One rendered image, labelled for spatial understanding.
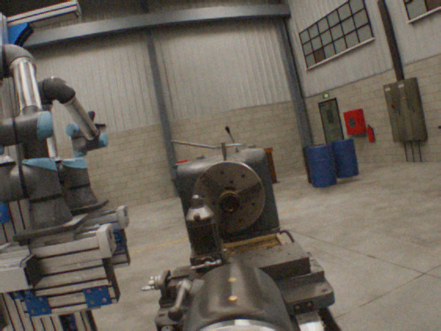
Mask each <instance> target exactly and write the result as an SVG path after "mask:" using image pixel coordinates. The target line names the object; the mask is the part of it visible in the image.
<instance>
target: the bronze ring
mask: <svg viewBox="0 0 441 331"><path fill-rule="evenodd" d="M226 199H234V200H235V201H234V203H233V204H232V205H231V206H228V205H225V204H224V201H225V200H226ZM240 203H241V199H240V196H239V194H238V193H237V192H235V191H233V190H230V189H229V190H224V191H223V192H222V193H221V194H220V196H219V198H218V205H219V207H220V208H221V209H222V210H223V211H224V212H225V213H229V214H231V213H234V212H236V211H237V210H238V209H239V207H240Z"/></svg>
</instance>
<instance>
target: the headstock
mask: <svg viewBox="0 0 441 331"><path fill-rule="evenodd" d="M250 149H253V150H252V151H251V150H250ZM244 151H246V152H244ZM235 152H236V151H235ZM235 152H231V153H227V160H235V162H241V163H243V164H244V165H246V166H249V167H250V168H251V169H252V170H253V171H254V172H255V173H256V174H257V175H258V176H259V177H260V179H261V183H262V185H263V188H264V189H265V204H264V208H263V211H262V212H261V213H260V215H259V217H258V218H257V220H256V222H255V223H253V224H252V225H250V226H249V227H247V228H246V229H243V230H241V231H238V232H233V233H228V231H222V230H219V234H220V238H221V239H223V238H228V237H232V236H240V235H243V234H245V233H249V232H257V231H261V230H266V229H274V228H277V226H279V225H280V222H279V218H278V215H279V214H278V210H277V205H276V197H275V192H274V188H273V184H272V177H271V176H270V172H269V164H268V159H267V155H266V153H265V151H263V150H262V149H261V148H248V149H243V151H241V153H239V152H238V153H235ZM222 160H223V156H222V154H219V155H214V156H209V157H205V158H202V159H192V161H189V162H187V163H183V164H181V165H178V167H177V170H176V180H177V186H178V194H179V198H180V202H181V203H182V207H183V215H184V220H185V224H186V228H187V235H188V236H189V241H190V243H191V244H192V239H191V231H190V230H189V226H190V223H189V221H186V216H187V212H188V210H189V209H190V208H191V207H190V202H189V201H190V200H191V198H192V192H193V187H194V185H195V184H196V182H197V179H198V178H199V176H200V175H201V174H202V172H203V171H204V169H206V168H208V167H209V166H211V165H212V164H214V163H217V162H222ZM257 166H258V167H257ZM274 223H275V224H274Z"/></svg>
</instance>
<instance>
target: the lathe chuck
mask: <svg viewBox="0 0 441 331"><path fill-rule="evenodd" d="M203 173H206V174H208V175H209V176H210V177H212V178H213V179H214V181H215V182H217V183H218V184H219V185H221V186H222V187H223V188H227V187H230V188H234V189H235V190H238V189H240V188H244V187H246V186H249V185H252V184H255V183H257V182H258V181H260V182H261V179H260V177H259V176H258V175H257V174H256V173H255V172H254V171H253V170H252V169H251V168H250V167H249V166H248V165H244V164H243V163H240V162H234V160H227V161H226V162H224V160H223V161H222V162H218V163H214V164H212V165H211V166H209V167H208V168H206V169H204V171H203V172H202V174H203ZM202 174H201V175H200V176H199V178H200V177H201V176H202ZM199 178H198V179H197V182H196V184H195V185H194V187H193V192H192V197H193V196H195V195H197V196H199V198H202V199H203V205H205V206H207V207H209V208H210V210H211V211H212V212H213V216H212V217H211V219H217V225H218V229H219V227H220V222H221V212H222V209H221V208H220V207H219V205H218V197H217V196H216V195H214V194H213V193H212V191H210V190H209V188H207V187H206V186H205V185H204V184H202V183H201V182H202V181H201V180H200V179H199ZM261 186H262V188H263V185H262V183H261ZM264 204H265V189H264V188H263V189H262V190H261V191H260V192H257V194H255V195H252V196H251V197H249V198H245V199H244V200H241V203H240V207H239V209H238V210H237V211H236V212H234V213H232V215H231V219H230V222H229V227H228V233H233V232H238V231H241V230H243V229H246V228H247V227H249V226H250V225H252V224H253V223H255V222H256V220H257V218H258V217H259V215H260V213H261V212H262V211H263V208H264Z"/></svg>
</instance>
